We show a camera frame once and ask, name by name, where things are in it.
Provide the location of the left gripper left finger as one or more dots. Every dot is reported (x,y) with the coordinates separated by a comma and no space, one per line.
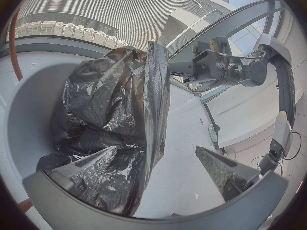
(81,176)

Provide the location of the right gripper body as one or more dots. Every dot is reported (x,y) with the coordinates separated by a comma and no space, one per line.
(208,68)

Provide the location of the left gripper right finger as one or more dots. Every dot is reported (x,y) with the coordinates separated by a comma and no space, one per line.
(227,176)

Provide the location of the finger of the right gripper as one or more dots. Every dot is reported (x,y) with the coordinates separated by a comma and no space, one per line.
(191,80)
(182,68)

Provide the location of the black plastic bag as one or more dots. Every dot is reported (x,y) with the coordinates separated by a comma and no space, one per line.
(105,92)

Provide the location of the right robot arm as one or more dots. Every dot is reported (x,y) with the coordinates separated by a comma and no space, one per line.
(255,72)

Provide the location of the pale grey trash bin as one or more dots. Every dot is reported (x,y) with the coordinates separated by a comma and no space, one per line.
(31,109)

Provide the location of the window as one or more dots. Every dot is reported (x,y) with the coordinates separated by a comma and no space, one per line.
(120,8)

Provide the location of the white cushioned wooden chair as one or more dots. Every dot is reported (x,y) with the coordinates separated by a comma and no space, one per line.
(14,51)

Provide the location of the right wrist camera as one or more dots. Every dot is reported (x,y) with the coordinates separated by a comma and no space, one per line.
(200,48)

